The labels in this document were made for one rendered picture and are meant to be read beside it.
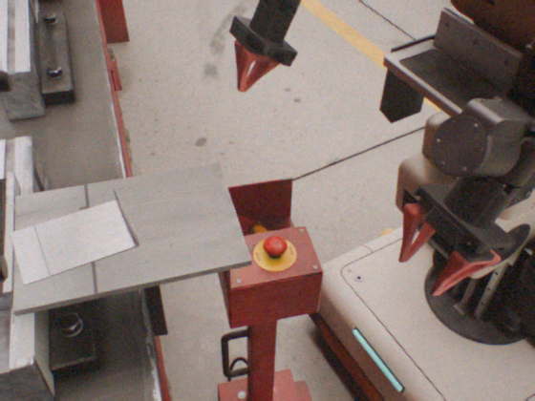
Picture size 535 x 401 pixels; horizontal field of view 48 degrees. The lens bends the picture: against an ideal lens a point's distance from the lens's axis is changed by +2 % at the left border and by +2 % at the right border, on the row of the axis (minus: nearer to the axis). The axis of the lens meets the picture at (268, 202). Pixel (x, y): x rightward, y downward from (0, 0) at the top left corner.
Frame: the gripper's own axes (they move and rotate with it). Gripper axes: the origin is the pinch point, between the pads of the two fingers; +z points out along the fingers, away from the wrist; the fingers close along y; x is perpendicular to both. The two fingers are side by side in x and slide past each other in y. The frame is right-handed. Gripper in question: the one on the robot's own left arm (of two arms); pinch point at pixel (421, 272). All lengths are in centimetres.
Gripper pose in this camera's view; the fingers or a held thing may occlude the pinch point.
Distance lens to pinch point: 71.4
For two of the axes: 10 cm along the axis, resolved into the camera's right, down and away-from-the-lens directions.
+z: -4.1, 7.8, 4.8
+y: 5.1, 6.2, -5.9
